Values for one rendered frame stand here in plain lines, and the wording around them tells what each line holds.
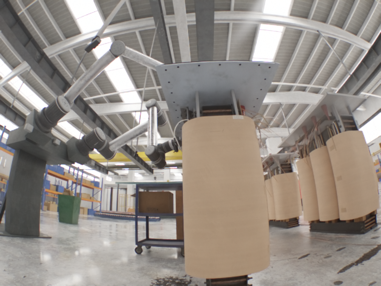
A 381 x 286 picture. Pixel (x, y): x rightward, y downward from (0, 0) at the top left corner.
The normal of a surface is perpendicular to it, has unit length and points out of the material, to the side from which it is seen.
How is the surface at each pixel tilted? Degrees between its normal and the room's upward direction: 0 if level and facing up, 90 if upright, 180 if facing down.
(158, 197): 90
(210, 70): 180
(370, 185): 90
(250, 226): 90
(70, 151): 90
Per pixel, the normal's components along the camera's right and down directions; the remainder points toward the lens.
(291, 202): -0.07, -0.39
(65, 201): 0.23, -0.32
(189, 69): 0.03, 0.92
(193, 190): -0.57, -0.30
